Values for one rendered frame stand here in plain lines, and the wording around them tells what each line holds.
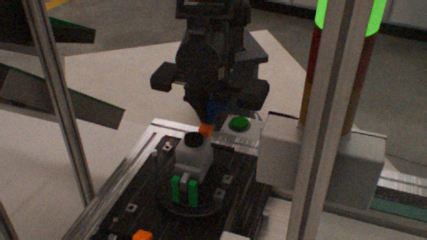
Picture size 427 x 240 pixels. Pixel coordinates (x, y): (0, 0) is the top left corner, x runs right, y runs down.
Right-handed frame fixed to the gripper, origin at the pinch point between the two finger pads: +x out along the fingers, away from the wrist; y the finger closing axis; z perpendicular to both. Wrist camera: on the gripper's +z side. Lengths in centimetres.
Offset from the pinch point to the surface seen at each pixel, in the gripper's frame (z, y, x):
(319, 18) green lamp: -20.4, -17.0, -27.3
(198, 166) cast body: -9.9, -1.9, 3.4
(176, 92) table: 35.3, 23.3, 23.7
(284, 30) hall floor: 268, 33, 110
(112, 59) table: 46, 50, 24
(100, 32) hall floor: 213, 176, 110
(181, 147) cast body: -9.3, 1.2, 1.0
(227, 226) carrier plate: -12.4, -7.5, 12.5
